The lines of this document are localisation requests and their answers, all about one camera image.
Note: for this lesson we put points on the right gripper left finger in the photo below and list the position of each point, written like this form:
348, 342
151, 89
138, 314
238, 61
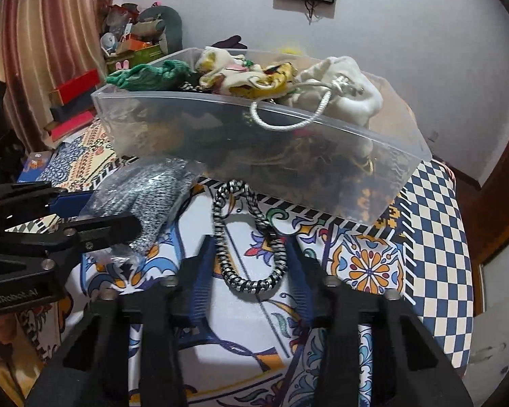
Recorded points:
91, 366

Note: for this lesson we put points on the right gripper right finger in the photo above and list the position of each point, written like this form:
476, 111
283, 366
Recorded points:
408, 366

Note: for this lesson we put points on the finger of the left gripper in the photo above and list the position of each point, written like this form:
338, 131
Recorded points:
23, 202
87, 235

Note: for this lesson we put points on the grey knit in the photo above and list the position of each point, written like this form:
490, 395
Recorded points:
152, 189

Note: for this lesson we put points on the green knitted cloth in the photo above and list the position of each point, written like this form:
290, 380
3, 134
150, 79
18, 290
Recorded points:
146, 77

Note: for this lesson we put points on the colourful printed cloth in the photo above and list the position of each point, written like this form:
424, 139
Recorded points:
235, 76

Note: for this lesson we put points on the white drawstring pouch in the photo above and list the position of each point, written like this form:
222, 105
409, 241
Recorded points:
335, 87

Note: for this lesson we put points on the patterned patchwork tablecloth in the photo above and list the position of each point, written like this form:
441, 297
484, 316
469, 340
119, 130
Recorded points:
260, 353

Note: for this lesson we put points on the brown wooden door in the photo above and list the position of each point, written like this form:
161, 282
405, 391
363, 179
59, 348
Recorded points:
484, 209

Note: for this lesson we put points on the striped pink curtain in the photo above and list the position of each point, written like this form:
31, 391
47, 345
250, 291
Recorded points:
43, 44

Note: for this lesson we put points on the green storage box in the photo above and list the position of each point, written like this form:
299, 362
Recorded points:
128, 60

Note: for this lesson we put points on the grey green plush toy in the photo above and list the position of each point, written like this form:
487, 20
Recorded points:
160, 25

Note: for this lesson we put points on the clear plastic storage bin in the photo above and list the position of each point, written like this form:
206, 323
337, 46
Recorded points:
401, 147

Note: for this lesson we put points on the dark purple jacket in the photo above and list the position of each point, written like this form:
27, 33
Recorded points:
234, 42

